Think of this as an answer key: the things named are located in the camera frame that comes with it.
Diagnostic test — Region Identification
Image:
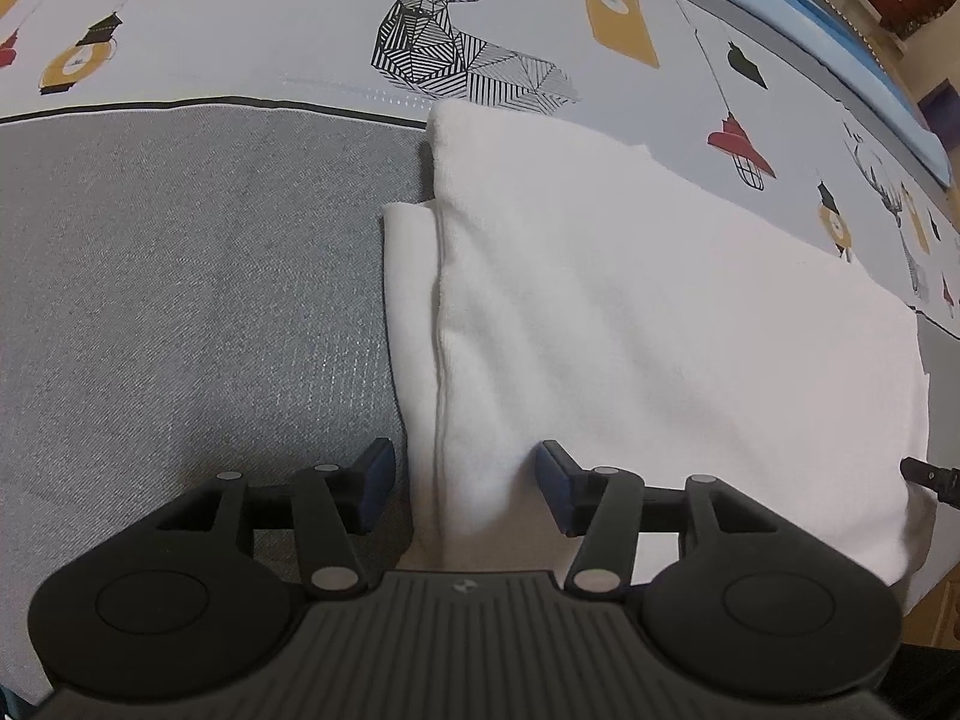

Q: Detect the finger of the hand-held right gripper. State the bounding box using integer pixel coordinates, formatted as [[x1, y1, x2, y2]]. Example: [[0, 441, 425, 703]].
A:
[[900, 456, 960, 508]]

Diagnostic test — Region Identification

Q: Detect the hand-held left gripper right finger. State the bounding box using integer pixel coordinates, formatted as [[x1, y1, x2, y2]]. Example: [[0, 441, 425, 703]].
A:
[[534, 441, 758, 601]]

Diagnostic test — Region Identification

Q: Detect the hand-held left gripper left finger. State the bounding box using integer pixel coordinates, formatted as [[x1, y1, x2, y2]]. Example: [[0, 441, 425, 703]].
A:
[[154, 437, 396, 601]]

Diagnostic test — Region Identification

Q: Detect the white towel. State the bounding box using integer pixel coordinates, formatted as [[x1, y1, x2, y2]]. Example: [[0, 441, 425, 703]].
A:
[[381, 100, 931, 592]]

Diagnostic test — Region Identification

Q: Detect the printed grey bed sheet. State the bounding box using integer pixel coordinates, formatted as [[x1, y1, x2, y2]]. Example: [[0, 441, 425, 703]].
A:
[[0, 0, 960, 698]]

